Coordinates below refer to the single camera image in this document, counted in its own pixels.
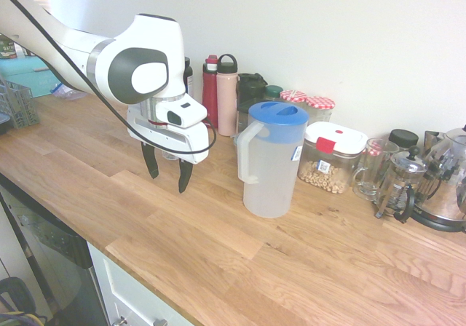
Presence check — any black coiled cable bundle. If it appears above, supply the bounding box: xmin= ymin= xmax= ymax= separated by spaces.
xmin=0 ymin=277 xmax=48 ymax=326

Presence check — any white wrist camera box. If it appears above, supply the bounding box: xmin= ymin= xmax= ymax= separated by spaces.
xmin=166 ymin=99 xmax=209 ymax=130

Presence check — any metal drawer handle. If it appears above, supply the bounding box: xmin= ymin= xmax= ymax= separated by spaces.
xmin=112 ymin=314 xmax=168 ymax=326

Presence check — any grey dish rack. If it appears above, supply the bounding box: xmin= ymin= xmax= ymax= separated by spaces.
xmin=0 ymin=78 xmax=41 ymax=130

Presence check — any translucent pitcher with blue lid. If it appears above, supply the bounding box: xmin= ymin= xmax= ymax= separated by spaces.
xmin=236 ymin=101 xmax=309 ymax=219

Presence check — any glass French press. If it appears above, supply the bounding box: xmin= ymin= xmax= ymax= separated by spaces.
xmin=374 ymin=146 xmax=427 ymax=225

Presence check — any jar with green lid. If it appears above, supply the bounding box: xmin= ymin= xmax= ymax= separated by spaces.
xmin=264 ymin=84 xmax=284 ymax=103

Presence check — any clear glass mug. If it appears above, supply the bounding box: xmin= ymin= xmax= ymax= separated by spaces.
xmin=351 ymin=138 xmax=400 ymax=201

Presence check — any steel electric kettle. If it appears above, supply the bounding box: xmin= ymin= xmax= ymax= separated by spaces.
xmin=411 ymin=124 xmax=466 ymax=234

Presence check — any pink water bottle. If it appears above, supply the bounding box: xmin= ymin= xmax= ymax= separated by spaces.
xmin=216 ymin=53 xmax=239 ymax=137

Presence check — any clear zip bag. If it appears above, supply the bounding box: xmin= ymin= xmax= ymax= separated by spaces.
xmin=50 ymin=81 xmax=88 ymax=101

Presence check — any dark shaker bottle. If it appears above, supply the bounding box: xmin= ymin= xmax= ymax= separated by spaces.
xmin=235 ymin=72 xmax=269 ymax=134

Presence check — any green oat cup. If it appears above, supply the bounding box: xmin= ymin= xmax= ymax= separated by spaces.
xmin=0 ymin=36 xmax=18 ymax=60

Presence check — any white cabinet drawer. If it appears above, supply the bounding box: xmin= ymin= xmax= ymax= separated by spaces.
xmin=87 ymin=242 xmax=194 ymax=326

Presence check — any black Vega protein tub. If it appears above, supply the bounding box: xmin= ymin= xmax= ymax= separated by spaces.
xmin=183 ymin=56 xmax=194 ymax=103

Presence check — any jar with red checkered lid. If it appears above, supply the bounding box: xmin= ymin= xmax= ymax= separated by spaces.
xmin=304 ymin=95 xmax=336 ymax=125
xmin=279 ymin=89 xmax=307 ymax=111

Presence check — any cereal container with white lid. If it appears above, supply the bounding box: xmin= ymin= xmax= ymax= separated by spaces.
xmin=297 ymin=121 xmax=368 ymax=195

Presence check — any teal bread box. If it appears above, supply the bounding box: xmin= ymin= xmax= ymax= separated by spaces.
xmin=0 ymin=55 xmax=63 ymax=98

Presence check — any red water bottle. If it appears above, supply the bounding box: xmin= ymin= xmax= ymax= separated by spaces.
xmin=202 ymin=54 xmax=220 ymax=130

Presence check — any jar with black lid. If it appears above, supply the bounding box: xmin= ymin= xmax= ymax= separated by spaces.
xmin=387 ymin=128 xmax=419 ymax=152

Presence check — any black dishwasher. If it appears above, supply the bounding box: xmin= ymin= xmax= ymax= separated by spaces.
xmin=0 ymin=175 xmax=110 ymax=326

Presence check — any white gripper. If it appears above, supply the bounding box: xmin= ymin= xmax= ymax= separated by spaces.
xmin=125 ymin=104 xmax=210 ymax=194

